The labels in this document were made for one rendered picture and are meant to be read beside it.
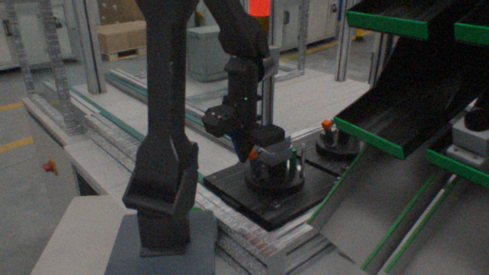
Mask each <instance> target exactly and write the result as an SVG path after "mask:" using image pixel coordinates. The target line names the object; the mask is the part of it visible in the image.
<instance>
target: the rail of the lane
mask: <svg viewBox="0 0 489 275"><path fill-rule="evenodd" d="M84 117H85V121H86V123H88V124H86V125H87V132H88V135H89V136H90V137H89V141H90V144H91V145H92V146H94V147H95V148H96V149H97V150H98V151H99V152H101V153H102V155H104V156H106V157H107V158H108V159H109V160H110V161H112V162H113V163H114V164H115V165H116V166H117V167H118V168H119V169H120V170H121V171H122V172H124V173H125V174H126V175H127V177H129V178H130V177H131V174H132V173H133V170H134V168H135V160H136V153H137V150H138V148H139V147H140V145H141V143H140V142H138V141H137V140H136V139H135V138H134V137H133V136H130V135H129V134H127V133H126V132H125V131H124V130H122V129H120V128H119V127H117V126H116V125H115V124H113V123H112V122H111V121H109V120H107V118H104V117H103V116H101V115H100V114H99V113H94V114H93V115H92V116H91V115H87V116H84ZM195 202H196V203H197V204H200V205H201V206H203V207H204V208H205V209H206V210H212V211H213V212H214V216H215V217H216V218H217V219H218V240H217V241H216V242H215V253H216V254H217V255H218V256H220V257H221V258H222V259H223V260H224V261H226V262H227V263H228V264H229V265H230V267H232V268H233V269H234V270H235V271H236V272H238V273H239V274H241V275H285V262H286V249H287V246H286V245H285V244H283V243H282V242H281V241H280V240H278V239H276V238H274V237H273V236H272V235H270V234H269V233H267V232H266V231H264V230H263V229H262V228H260V227H259V226H257V225H256V224H254V223H253V222H252V221H251V220H250V219H249V218H247V217H246V216H244V215H243V214H242V206H241V205H238V204H237V203H236V202H234V201H232V200H231V199H230V198H228V197H227V196H225V195H222V196H221V199H219V198H218V197H217V196H216V195H214V194H212V193H211V192H209V191H208V190H207V189H206V188H204V187H203V186H201V185H199V184H198V185H197V186H196V197H195Z"/></svg>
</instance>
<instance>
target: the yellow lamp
mask: <svg viewBox="0 0 489 275"><path fill-rule="evenodd" d="M253 17H256V19H257V20H258V22H259V23H260V24H261V25H262V28H263V31H264V32H265V35H266V37H267V36H269V15H266V16H253Z"/></svg>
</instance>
